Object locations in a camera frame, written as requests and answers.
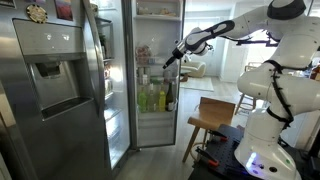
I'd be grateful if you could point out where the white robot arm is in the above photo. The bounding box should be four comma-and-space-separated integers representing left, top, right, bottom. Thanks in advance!
169, 0, 320, 180

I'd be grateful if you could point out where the green lime soda can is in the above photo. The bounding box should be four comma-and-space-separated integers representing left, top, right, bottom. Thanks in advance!
150, 77, 162, 84

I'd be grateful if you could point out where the clear drink bottle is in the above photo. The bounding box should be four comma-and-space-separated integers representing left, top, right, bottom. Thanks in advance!
148, 84, 156, 112

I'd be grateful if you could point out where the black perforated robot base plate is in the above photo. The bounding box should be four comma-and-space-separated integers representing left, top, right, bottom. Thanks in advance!
188, 124, 320, 180

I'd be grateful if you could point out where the wooden stool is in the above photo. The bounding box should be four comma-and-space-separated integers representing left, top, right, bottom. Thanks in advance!
182, 97, 235, 163

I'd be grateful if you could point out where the red handled clamp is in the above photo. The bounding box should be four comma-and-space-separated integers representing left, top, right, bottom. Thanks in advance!
196, 147, 219, 167

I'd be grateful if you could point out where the yellow drink bottle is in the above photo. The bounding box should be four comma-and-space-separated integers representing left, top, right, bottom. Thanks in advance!
158, 89, 166, 112

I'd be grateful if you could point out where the open refrigerator door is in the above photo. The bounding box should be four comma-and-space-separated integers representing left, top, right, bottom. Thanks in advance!
122, 0, 184, 149

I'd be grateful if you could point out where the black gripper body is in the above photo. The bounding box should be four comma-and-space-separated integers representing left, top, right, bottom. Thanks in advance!
172, 40, 187, 59

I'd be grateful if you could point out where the cream armchair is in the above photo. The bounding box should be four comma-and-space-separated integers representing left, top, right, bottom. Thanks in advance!
181, 61, 206, 78

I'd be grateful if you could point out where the red photo magnet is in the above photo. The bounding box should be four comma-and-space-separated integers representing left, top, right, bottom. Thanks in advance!
55, 0, 73, 21

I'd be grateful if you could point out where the round fridge magnet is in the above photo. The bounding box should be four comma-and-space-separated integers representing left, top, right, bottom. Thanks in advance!
26, 4, 48, 24

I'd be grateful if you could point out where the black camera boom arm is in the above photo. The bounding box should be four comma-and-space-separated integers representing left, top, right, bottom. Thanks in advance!
236, 32, 280, 47

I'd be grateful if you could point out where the dark wine bottle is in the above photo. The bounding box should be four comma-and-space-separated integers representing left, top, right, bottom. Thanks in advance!
166, 83, 174, 111

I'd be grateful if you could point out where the stainless steel refrigerator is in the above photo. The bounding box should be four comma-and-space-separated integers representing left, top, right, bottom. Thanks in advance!
0, 0, 142, 180

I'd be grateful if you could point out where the green drink bottle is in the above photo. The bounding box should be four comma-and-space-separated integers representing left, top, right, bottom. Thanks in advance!
138, 88, 147, 113

